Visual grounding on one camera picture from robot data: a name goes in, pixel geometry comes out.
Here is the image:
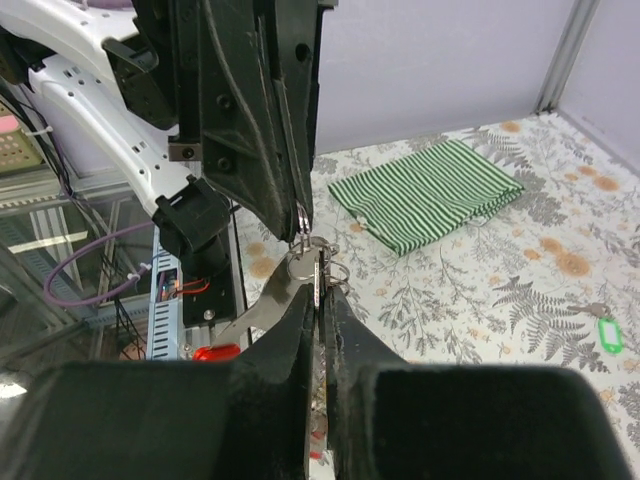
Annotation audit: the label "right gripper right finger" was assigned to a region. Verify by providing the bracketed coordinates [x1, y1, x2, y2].
[322, 287, 632, 479]

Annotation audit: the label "green key tag centre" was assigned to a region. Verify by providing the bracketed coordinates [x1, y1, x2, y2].
[567, 303, 624, 355]

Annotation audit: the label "green striped cloth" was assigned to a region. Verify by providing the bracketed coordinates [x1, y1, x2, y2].
[329, 140, 524, 256]

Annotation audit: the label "grey red key ring holder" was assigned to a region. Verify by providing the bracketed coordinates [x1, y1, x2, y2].
[211, 206, 344, 479]

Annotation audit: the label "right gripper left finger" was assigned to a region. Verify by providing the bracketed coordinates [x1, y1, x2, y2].
[1, 286, 315, 479]

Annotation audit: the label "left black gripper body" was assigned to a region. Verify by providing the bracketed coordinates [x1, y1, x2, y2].
[132, 1, 335, 160]

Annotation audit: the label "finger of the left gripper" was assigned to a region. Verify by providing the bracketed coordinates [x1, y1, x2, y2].
[198, 1, 300, 242]
[254, 1, 320, 225]

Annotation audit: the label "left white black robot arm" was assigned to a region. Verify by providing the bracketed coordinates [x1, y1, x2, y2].
[1, 1, 334, 277]

